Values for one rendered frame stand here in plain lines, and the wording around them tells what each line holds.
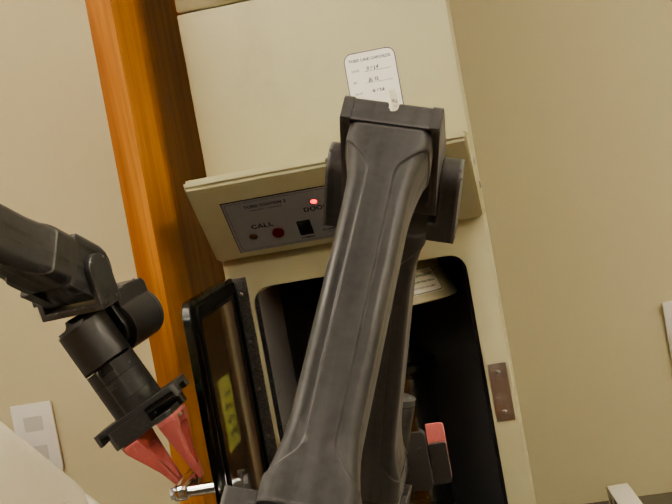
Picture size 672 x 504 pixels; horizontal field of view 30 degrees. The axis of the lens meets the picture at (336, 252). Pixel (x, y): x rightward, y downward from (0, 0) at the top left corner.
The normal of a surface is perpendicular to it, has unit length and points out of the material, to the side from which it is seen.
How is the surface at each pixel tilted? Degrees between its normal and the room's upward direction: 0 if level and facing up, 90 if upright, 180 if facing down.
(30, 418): 90
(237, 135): 90
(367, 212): 53
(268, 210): 135
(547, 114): 90
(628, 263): 90
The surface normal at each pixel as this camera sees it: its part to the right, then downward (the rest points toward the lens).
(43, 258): 0.75, -0.22
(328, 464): -0.03, -0.56
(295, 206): 0.03, 0.75
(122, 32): 0.97, -0.17
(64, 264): 0.88, -0.15
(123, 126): -0.14, 0.07
